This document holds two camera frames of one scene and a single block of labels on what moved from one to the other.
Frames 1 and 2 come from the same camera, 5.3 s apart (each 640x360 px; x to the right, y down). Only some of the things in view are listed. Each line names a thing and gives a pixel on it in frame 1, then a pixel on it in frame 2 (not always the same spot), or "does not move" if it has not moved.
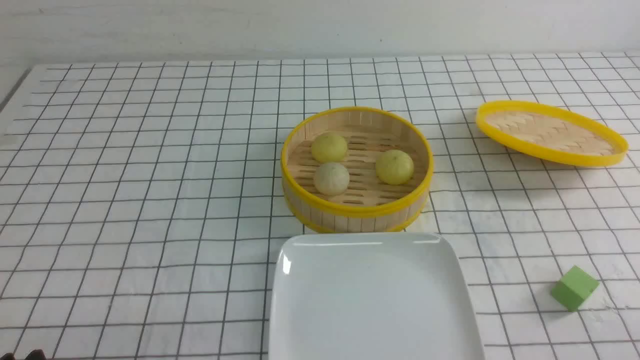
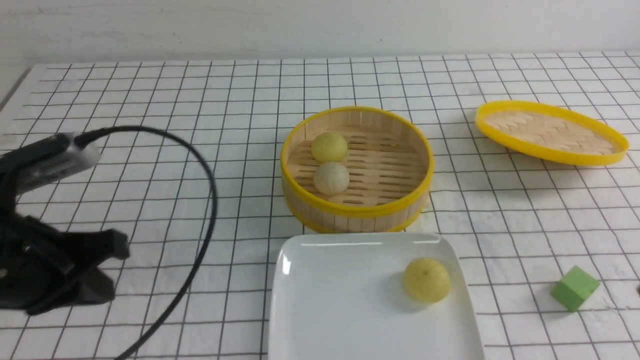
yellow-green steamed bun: x=329 y=149 does not move
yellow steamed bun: x=394 y=167 → x=426 y=280
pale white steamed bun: x=331 y=179 does not move
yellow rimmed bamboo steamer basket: x=368 y=205 does not move
